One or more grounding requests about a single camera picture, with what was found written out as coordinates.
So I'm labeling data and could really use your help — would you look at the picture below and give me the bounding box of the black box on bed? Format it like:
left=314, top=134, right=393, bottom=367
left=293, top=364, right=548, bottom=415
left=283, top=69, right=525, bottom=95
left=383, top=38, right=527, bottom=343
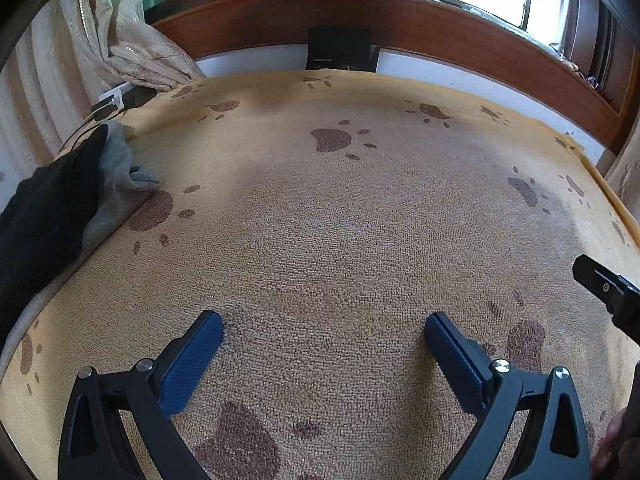
left=306, top=26, right=380, bottom=73

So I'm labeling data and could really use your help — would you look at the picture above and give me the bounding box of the yellow paw-print blanket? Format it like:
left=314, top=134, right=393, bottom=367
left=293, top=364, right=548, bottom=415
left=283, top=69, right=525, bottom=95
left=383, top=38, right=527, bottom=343
left=1, top=72, right=639, bottom=479

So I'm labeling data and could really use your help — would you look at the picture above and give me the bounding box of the white power strip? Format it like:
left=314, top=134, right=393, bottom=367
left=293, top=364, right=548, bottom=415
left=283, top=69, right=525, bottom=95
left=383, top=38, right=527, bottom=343
left=90, top=84, right=157, bottom=122

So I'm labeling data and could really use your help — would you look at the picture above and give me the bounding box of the grey sweatshirt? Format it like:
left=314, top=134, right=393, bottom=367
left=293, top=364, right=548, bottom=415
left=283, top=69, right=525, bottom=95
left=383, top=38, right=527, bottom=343
left=1, top=120, right=160, bottom=366

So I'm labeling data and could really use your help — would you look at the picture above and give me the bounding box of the black power cable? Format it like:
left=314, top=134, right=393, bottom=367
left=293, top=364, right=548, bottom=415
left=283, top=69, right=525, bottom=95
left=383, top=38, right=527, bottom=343
left=58, top=109, right=109, bottom=154

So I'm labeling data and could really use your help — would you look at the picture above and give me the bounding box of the beige curtain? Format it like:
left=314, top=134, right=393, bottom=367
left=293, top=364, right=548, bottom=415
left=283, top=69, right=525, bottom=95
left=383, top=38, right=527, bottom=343
left=1, top=0, right=202, bottom=172

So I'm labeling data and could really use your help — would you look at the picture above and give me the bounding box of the black knit garment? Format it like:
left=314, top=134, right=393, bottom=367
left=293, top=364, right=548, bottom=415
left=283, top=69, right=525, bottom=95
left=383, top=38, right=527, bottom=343
left=1, top=126, right=108, bottom=341

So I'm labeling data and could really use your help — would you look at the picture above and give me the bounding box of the wooden headboard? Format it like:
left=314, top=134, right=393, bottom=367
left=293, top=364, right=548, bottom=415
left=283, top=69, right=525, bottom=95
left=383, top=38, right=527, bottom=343
left=154, top=0, right=639, bottom=154

